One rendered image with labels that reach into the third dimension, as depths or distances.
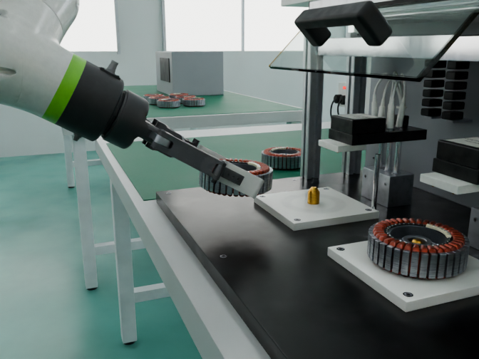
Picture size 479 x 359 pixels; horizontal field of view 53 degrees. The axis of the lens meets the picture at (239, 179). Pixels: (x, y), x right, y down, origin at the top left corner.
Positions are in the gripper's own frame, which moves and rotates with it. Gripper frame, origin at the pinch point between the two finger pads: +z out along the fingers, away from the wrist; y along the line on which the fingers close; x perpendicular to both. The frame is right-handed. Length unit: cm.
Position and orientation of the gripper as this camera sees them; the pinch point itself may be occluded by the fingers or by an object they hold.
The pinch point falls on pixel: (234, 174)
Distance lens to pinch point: 73.9
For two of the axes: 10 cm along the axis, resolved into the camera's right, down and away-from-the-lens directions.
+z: 8.1, 4.0, 4.4
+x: -4.7, 8.8, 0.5
